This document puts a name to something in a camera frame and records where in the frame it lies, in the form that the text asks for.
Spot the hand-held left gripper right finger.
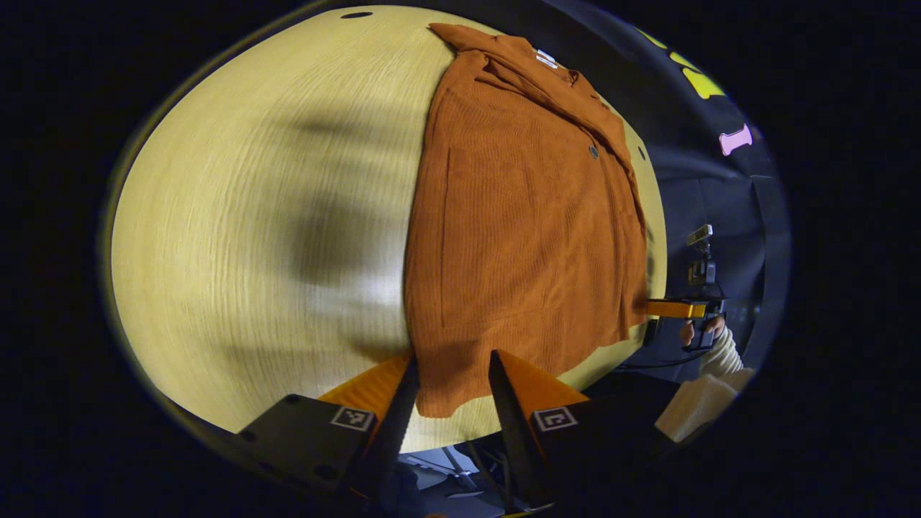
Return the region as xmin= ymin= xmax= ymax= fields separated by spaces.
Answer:
xmin=488 ymin=350 xmax=681 ymax=512

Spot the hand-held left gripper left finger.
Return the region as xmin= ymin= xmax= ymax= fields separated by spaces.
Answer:
xmin=236 ymin=353 xmax=421 ymax=501

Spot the orange knit cardigan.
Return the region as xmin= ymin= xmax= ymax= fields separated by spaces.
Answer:
xmin=403 ymin=22 xmax=650 ymax=419

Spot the cream cloth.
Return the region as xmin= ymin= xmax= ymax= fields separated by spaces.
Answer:
xmin=653 ymin=367 xmax=758 ymax=444

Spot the grey metal frame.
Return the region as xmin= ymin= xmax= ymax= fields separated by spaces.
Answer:
xmin=399 ymin=445 xmax=508 ymax=518

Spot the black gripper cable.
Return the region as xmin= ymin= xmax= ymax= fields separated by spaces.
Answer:
xmin=615 ymin=349 xmax=695 ymax=371

